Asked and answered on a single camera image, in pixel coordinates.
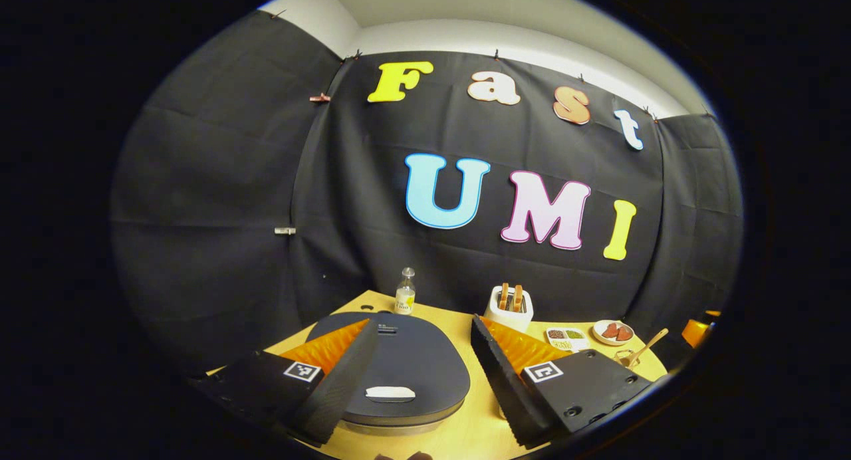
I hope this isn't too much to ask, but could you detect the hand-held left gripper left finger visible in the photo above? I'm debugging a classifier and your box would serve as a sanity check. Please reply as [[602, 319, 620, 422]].
[[189, 318, 380, 446]]

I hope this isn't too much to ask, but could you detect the black backdrop cloth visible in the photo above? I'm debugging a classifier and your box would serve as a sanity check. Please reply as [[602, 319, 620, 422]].
[[110, 11, 744, 374]]

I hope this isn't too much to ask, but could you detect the white divided bean dish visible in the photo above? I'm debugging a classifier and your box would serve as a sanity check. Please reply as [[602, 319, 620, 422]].
[[545, 326, 591, 352]]

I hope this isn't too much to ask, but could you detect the dark grey rice cooker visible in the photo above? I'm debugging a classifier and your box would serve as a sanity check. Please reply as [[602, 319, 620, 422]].
[[304, 310, 471, 436]]

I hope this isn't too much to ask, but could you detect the small glass bottle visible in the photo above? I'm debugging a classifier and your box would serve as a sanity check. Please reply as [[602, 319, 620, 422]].
[[395, 267, 417, 315]]

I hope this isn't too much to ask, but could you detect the white toaster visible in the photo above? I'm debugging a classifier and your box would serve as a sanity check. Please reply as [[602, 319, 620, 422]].
[[483, 285, 535, 333]]

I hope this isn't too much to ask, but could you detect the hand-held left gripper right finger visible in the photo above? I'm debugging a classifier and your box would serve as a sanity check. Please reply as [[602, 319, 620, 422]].
[[471, 315, 654, 449]]

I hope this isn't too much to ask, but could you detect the wooden spoon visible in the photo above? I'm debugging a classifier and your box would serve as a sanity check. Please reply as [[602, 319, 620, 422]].
[[624, 328, 669, 370]]

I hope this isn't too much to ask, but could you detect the white round plate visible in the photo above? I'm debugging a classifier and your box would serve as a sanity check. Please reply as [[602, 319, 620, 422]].
[[592, 319, 636, 346]]

